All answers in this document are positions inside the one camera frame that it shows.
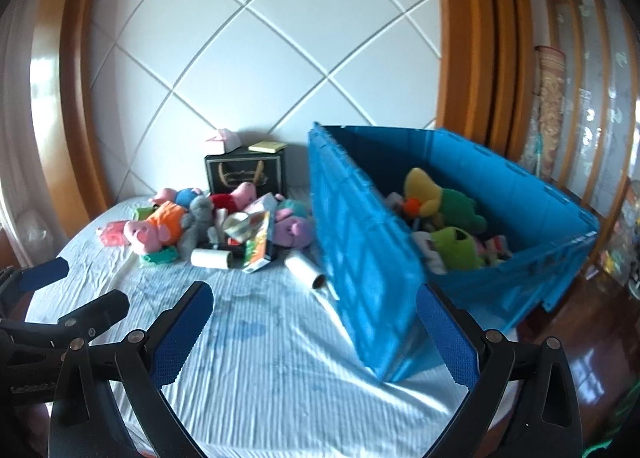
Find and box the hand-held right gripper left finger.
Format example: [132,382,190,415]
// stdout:
[48,281,216,458]

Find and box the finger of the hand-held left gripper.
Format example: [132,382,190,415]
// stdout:
[0,289,131,351]
[0,257,71,311]

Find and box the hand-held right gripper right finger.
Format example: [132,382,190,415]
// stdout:
[415,281,585,458]

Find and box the blue plastic storage container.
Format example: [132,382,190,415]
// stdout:
[307,121,601,384]

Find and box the translucent white ball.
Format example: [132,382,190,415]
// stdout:
[15,210,48,246]

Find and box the white paper roll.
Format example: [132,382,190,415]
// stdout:
[191,248,233,269]
[285,252,328,291]

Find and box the green plush piece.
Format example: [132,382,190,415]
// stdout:
[139,245,180,269]

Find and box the light green frog plush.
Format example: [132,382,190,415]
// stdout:
[422,226,487,273]

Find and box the pink pig plush orange shirt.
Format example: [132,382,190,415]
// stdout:
[124,200,191,255]

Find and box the pink printed box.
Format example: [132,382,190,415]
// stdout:
[477,234,513,259]

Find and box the grey plush toy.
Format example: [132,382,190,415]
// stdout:
[179,195,221,261]

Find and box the orange green carton box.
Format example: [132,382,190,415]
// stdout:
[242,210,278,274]

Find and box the crumpled silver package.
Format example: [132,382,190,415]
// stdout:
[222,210,261,244]

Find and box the dark green frog plush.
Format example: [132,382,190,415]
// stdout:
[437,188,488,235]

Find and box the pink pig plush blue shirt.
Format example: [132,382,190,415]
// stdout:
[150,186,208,209]

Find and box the pink pig plush red dress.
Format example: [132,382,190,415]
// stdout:
[207,181,258,214]

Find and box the purple pink pig plush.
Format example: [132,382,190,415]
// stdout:
[271,198,316,249]

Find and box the yellow duck plush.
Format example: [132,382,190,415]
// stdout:
[403,167,443,219]

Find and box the black gift bag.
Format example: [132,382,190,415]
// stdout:
[204,145,288,199]

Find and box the green cloth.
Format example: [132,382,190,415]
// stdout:
[585,378,640,458]

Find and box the pink tissue box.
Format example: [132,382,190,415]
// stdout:
[203,128,242,155]

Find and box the yellow sticky notepad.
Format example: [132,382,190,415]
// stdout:
[248,140,288,155]

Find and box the rolled patterned carpet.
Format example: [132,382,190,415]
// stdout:
[520,45,568,179]

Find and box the wooden frosted glass door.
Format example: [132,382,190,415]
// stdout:
[535,0,640,279]

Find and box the wooden frame pillar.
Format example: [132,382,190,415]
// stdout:
[30,0,116,219]
[432,0,536,159]

